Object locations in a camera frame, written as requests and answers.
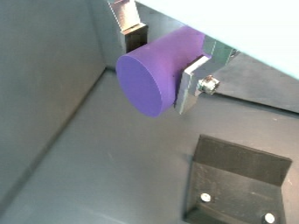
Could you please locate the black cradle stand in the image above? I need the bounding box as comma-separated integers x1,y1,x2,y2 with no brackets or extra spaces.
182,135,292,224

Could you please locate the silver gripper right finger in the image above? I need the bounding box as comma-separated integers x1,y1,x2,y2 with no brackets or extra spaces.
173,36,238,115

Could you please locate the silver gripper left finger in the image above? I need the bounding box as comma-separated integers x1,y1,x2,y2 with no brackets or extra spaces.
106,0,148,53

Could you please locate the purple cylinder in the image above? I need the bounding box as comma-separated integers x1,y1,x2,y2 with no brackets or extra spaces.
116,26,204,117

